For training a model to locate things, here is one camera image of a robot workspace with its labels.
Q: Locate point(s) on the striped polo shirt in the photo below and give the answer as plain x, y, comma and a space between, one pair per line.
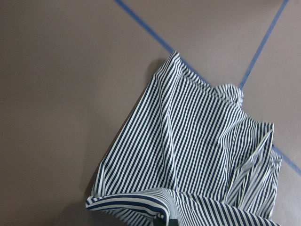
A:
188, 155

